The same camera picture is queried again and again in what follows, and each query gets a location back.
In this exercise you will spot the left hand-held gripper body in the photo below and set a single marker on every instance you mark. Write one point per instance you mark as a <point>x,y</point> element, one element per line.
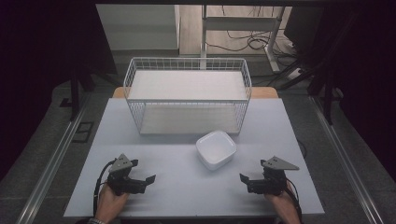
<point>122,174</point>

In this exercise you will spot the white square bowl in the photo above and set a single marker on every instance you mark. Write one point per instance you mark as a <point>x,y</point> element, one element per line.
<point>216,150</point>

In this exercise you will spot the black metal stand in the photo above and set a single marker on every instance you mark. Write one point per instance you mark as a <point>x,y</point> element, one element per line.
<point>74,93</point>
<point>327,93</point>

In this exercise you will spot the person's right hand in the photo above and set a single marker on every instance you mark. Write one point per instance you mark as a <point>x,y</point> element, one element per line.
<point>284,205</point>

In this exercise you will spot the aluminium floor rail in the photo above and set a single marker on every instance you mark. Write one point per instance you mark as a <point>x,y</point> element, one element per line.
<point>51,161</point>
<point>345,161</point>

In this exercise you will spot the white metal desk frame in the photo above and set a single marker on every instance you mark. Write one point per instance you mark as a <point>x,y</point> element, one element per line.
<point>239,23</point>

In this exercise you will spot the wristwatch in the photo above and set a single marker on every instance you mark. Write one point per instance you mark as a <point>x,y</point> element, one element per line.
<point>95,221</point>

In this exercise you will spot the person's left hand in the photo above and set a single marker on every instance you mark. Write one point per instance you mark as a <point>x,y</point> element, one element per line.
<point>109,200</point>

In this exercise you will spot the white power strip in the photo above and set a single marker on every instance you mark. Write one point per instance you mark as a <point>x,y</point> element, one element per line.
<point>294,74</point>

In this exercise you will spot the white cabinet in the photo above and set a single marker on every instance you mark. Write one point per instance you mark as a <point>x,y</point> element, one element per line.
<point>138,28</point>

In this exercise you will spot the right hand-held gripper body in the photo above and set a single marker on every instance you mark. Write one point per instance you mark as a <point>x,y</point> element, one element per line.
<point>274,177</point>

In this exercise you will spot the wooden board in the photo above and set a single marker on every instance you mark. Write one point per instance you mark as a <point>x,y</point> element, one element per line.
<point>264,92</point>

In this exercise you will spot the dark monitor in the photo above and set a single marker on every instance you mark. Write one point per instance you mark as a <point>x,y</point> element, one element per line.
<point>297,28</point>

